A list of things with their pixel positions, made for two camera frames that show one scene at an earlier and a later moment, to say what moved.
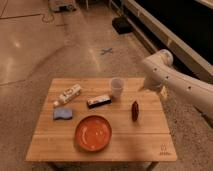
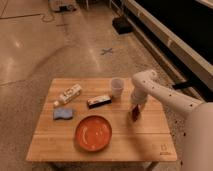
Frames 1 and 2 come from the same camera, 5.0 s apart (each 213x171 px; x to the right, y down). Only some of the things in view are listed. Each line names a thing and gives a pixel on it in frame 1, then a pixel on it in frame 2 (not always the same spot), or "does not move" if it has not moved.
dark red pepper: [135, 111] does not move
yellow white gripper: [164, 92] → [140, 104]
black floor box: [121, 24] does not move
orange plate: [93, 133] does not move
